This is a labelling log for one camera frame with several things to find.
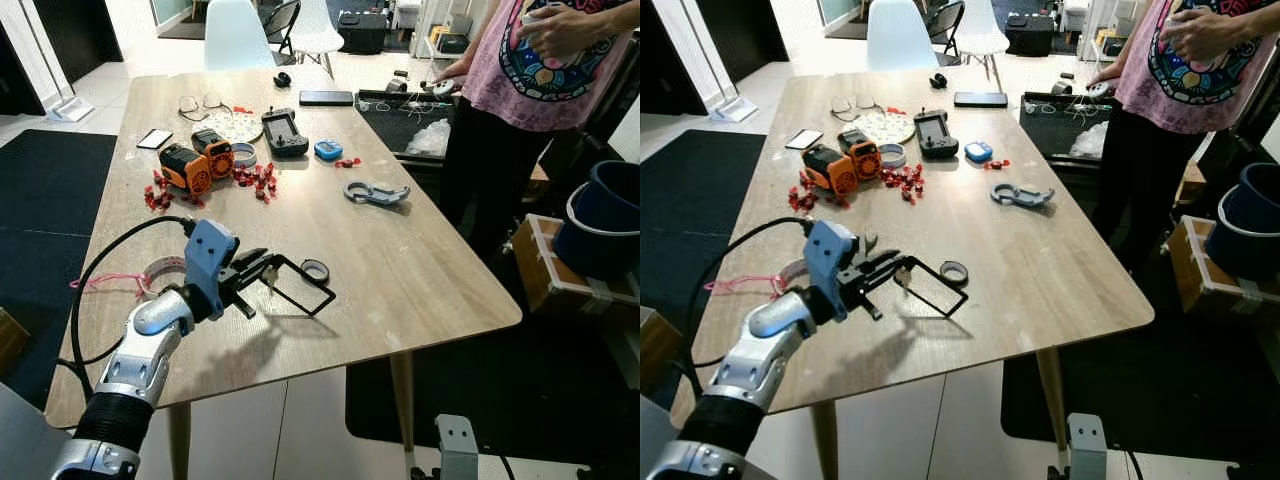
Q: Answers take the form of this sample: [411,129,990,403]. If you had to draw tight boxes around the black floor rug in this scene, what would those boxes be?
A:
[0,128,119,411]
[1000,320,1280,466]
[345,320,641,471]
[640,128,769,401]

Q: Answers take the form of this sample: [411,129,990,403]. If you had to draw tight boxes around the person in pink shirt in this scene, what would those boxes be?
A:
[1090,0,1280,271]
[440,0,641,261]

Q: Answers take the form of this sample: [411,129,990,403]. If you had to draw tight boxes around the grey robot torso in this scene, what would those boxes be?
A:
[640,395,681,480]
[0,385,76,480]

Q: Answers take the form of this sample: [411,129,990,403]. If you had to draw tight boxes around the thin-framed eyeglasses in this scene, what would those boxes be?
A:
[830,93,881,121]
[178,93,233,121]

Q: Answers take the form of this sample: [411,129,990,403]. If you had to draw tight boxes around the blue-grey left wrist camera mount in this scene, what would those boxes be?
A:
[805,218,861,316]
[185,218,241,319]

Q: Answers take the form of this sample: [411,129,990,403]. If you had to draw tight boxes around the navy blue bucket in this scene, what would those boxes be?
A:
[1205,163,1280,281]
[553,160,641,281]

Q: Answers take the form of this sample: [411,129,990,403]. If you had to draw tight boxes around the keys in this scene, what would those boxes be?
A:
[893,256,970,319]
[258,255,337,317]

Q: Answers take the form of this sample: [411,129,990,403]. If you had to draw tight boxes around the black folding chair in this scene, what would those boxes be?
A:
[925,0,966,56]
[262,0,301,61]

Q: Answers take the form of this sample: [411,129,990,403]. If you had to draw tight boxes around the black handheld controller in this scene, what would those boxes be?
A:
[262,107,311,159]
[912,108,959,159]

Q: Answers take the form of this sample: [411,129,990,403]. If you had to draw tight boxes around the orange and black tool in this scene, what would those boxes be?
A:
[838,128,881,181]
[192,128,236,181]
[158,143,213,196]

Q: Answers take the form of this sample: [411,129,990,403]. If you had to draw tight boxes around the cluttered white shelf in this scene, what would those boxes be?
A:
[1060,0,1151,61]
[395,0,496,61]

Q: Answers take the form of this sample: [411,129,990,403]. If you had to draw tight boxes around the black hard case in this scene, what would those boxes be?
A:
[337,10,389,56]
[1005,12,1054,58]

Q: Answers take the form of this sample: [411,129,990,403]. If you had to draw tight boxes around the light wooden table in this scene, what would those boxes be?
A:
[668,70,1156,480]
[45,68,523,480]

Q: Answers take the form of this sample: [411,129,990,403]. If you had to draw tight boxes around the pale blue shell chair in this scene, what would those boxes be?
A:
[205,0,276,71]
[866,0,936,71]

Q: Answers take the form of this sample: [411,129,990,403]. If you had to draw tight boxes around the round patterned plate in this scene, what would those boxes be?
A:
[855,108,916,146]
[200,108,266,146]

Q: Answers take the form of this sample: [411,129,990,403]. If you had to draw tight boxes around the grey metal carabiner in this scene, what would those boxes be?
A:
[990,182,1056,209]
[343,180,412,209]

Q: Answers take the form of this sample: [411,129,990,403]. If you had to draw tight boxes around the black metal stand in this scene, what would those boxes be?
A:
[1185,60,1280,201]
[545,40,641,191]

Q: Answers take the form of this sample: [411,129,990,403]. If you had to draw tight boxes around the white tape roll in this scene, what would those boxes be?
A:
[140,255,191,301]
[775,258,813,296]

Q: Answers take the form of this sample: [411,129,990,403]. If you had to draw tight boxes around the white shell chair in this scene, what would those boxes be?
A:
[955,0,1011,81]
[290,0,346,79]

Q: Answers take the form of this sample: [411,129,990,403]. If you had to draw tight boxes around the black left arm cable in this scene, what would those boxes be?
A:
[58,215,196,401]
[680,215,813,401]

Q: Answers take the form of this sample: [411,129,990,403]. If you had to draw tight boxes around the pink string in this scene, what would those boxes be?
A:
[703,275,791,299]
[68,270,151,299]

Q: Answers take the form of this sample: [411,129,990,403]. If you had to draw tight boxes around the small brown wooden box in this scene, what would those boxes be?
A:
[640,308,686,391]
[0,305,31,376]

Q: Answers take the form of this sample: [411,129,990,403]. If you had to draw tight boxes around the dark tall cabinet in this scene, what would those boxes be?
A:
[640,0,693,116]
[35,0,123,83]
[695,0,789,86]
[0,25,46,116]

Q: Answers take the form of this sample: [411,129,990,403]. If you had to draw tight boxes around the clear plastic bag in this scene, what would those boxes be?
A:
[1068,122,1111,161]
[405,118,451,158]

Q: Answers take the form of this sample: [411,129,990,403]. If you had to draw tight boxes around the white floor stand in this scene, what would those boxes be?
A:
[20,0,96,123]
[680,0,759,123]

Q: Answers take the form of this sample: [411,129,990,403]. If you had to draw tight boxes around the wooden crate white rim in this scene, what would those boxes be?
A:
[1165,215,1280,319]
[510,213,641,321]

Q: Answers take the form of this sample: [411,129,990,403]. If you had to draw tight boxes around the pink shirt person left hand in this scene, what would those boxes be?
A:
[520,5,601,59]
[1162,8,1243,61]

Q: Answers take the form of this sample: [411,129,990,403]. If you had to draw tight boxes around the black open bin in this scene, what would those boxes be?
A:
[1020,90,1111,166]
[355,88,456,161]

